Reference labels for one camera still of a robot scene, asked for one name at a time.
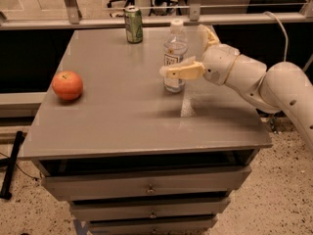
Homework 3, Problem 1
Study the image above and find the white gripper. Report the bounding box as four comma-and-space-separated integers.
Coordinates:
159, 24, 240, 85

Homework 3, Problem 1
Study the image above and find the clear blue-label plastic bottle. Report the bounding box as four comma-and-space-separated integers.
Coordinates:
163, 19, 188, 93

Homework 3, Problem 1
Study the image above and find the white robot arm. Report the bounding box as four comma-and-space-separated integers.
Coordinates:
159, 24, 313, 150

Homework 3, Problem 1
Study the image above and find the green soda can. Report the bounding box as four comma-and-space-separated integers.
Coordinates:
124, 6, 143, 44

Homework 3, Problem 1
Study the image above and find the grey drawer cabinet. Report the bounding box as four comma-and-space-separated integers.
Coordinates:
20, 24, 274, 235

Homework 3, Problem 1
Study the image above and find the top grey drawer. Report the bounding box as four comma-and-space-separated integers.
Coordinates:
42, 165, 251, 201

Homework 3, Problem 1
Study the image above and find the grey drawer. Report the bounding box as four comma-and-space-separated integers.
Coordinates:
42, 165, 251, 201
70, 198, 230, 221
89, 216, 217, 235

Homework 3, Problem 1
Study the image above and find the grey metal railing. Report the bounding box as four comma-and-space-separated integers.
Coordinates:
0, 0, 313, 30

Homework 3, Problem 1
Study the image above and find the red apple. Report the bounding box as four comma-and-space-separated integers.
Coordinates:
52, 70, 83, 101

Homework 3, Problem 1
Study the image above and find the bottom grey drawer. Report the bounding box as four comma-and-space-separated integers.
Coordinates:
89, 216, 217, 235

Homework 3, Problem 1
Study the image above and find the middle grey drawer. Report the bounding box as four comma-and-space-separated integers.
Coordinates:
70, 198, 230, 221

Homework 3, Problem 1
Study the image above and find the black bar on floor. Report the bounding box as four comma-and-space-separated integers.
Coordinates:
0, 131, 24, 200

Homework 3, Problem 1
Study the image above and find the white cable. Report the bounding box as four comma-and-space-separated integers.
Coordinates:
263, 11, 290, 63

